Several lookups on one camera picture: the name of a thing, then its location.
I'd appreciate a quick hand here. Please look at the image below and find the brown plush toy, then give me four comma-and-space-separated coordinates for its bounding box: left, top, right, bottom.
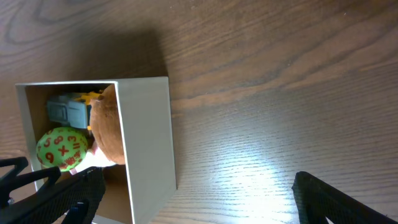
90, 84, 126, 165

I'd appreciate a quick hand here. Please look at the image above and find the white pink duck toy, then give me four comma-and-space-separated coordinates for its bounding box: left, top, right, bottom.
69, 141, 116, 175

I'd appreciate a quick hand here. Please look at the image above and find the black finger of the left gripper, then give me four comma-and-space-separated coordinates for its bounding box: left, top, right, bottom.
1, 157, 61, 208

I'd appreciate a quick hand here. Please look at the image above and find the green patterned ball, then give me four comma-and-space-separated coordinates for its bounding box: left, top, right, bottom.
36, 127, 88, 172

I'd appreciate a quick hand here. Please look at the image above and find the white cardboard box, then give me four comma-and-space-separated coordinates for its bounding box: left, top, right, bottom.
16, 77, 177, 223

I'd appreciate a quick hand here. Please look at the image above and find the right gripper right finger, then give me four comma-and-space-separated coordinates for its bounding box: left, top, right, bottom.
292, 171, 397, 224

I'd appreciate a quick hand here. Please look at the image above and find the yellow grey toy truck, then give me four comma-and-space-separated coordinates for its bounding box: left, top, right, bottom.
47, 91, 101, 130

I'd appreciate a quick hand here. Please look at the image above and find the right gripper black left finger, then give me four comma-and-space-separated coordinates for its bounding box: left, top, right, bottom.
1, 167, 105, 223

